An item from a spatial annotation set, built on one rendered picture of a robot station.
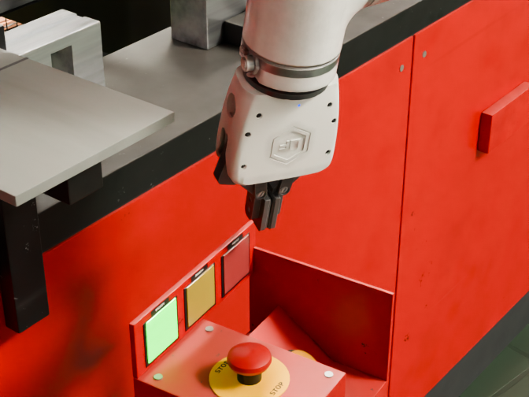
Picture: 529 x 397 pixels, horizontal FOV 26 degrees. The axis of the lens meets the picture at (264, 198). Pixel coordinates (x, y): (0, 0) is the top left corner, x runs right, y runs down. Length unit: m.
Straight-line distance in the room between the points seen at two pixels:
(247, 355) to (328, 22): 0.30
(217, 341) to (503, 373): 1.29
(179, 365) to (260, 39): 0.31
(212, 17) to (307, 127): 0.44
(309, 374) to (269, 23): 0.32
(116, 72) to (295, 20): 0.49
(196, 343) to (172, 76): 0.39
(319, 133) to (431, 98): 0.70
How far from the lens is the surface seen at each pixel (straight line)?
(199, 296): 1.08
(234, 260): 1.12
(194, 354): 1.06
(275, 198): 1.06
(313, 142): 1.01
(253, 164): 1.00
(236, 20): 1.43
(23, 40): 1.24
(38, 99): 1.03
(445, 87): 1.73
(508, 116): 1.92
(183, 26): 1.43
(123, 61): 1.40
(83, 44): 1.25
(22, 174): 0.91
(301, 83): 0.94
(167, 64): 1.38
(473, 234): 2.00
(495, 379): 2.29
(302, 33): 0.92
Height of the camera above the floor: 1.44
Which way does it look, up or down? 31 degrees down
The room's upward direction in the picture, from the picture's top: straight up
